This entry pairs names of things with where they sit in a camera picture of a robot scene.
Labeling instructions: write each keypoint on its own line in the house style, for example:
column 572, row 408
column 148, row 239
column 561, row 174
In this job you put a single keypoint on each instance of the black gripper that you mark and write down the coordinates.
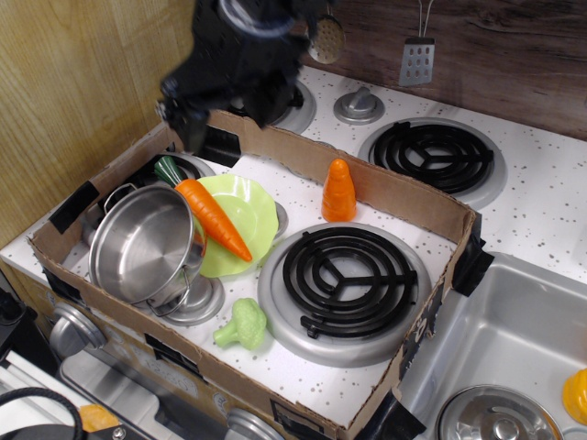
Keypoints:
column 222, row 67

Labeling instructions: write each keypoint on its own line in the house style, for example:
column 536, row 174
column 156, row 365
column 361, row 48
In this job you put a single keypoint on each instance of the orange toy carrot green stem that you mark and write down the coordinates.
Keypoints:
column 206, row 209

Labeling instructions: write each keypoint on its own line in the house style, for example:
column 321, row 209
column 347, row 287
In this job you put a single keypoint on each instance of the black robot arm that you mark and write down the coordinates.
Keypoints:
column 256, row 19

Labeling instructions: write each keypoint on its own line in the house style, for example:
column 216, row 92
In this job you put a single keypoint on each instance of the light green plastic plate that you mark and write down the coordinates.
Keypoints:
column 252, row 211

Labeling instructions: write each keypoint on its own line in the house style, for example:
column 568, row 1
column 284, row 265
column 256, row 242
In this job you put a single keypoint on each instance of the front left black burner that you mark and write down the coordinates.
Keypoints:
column 189, row 166

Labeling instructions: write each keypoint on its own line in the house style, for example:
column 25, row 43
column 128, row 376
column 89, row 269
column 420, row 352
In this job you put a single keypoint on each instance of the black burner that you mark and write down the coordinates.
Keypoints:
column 189, row 166
column 342, row 295
column 300, row 112
column 450, row 156

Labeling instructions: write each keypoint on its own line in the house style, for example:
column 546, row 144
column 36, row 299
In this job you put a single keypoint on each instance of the back left black burner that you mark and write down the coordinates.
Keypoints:
column 300, row 112

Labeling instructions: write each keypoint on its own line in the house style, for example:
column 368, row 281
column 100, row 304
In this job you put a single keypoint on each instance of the hanging perforated metal spoon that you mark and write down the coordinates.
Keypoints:
column 326, row 36

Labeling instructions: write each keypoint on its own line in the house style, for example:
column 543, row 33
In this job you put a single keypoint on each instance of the silver stove knob top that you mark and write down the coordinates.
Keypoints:
column 361, row 107

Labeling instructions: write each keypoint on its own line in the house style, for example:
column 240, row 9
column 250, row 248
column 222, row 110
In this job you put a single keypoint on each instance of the orange cone-shaped toy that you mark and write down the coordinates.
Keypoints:
column 339, row 199

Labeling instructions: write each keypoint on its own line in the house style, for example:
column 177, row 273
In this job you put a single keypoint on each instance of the stainless steel pot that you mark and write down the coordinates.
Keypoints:
column 148, row 250

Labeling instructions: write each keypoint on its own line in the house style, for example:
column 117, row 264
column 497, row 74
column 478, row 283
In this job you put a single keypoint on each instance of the silver knob under pot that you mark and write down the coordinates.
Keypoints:
column 200, row 303

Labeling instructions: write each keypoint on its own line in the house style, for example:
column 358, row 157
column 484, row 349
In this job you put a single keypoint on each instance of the hanging slotted metal spatula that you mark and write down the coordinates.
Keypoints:
column 419, row 53

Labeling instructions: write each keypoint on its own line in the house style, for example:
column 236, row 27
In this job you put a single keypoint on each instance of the green toy broccoli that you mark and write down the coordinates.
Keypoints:
column 246, row 326

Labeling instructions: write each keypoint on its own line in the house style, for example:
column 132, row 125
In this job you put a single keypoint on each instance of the front right black burner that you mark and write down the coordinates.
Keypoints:
column 342, row 295

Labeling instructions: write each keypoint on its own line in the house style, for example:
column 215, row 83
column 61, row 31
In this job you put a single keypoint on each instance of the back right black burner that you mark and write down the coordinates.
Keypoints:
column 450, row 156

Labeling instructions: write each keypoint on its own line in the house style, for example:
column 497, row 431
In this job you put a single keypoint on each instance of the silver front knob left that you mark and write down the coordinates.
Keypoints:
column 73, row 332

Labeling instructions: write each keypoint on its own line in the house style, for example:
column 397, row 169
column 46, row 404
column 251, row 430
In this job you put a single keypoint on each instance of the silver front knob middle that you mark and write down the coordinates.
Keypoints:
column 245, row 425

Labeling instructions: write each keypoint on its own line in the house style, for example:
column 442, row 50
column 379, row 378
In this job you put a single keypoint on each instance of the brown cardboard fence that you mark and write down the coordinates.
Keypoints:
column 295, row 395

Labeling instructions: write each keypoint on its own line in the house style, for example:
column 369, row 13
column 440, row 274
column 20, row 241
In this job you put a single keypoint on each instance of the orange toy bottom left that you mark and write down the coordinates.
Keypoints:
column 97, row 418

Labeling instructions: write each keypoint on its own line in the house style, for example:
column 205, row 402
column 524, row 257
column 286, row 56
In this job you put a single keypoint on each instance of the silver toy sink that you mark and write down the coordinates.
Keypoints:
column 523, row 328

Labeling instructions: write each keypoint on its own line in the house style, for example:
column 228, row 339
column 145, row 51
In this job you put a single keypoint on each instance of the silver pot lid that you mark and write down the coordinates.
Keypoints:
column 494, row 412

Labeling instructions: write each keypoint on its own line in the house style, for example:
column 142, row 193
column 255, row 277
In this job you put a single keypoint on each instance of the yellow toy in sink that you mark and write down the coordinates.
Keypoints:
column 574, row 396

